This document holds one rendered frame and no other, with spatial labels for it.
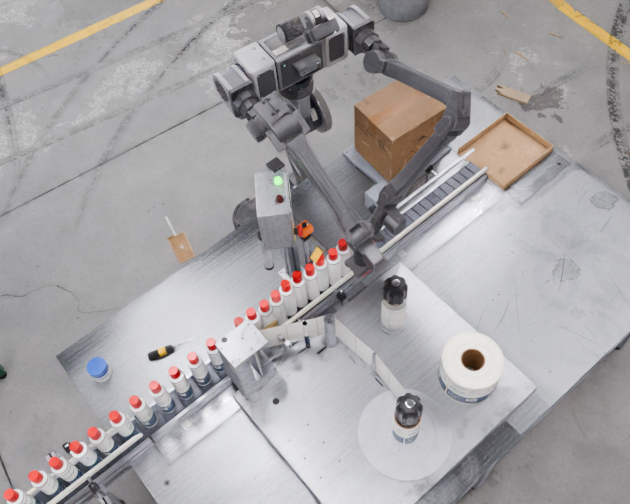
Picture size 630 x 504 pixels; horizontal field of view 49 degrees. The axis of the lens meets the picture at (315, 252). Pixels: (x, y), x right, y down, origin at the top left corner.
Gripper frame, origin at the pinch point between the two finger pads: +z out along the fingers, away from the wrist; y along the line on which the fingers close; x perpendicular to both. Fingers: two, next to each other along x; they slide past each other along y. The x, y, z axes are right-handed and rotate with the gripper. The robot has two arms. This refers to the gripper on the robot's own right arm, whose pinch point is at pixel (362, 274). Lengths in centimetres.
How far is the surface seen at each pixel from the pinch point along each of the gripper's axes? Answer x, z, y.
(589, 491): -92, 121, 48
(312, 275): 17.3, 13.2, -8.3
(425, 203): 22, 30, 52
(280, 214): 18.4, -28.9, -15.9
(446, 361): -35.2, 17.1, 5.0
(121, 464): 13, 32, -96
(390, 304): -10.6, 9.3, 2.7
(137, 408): 17, 14, -81
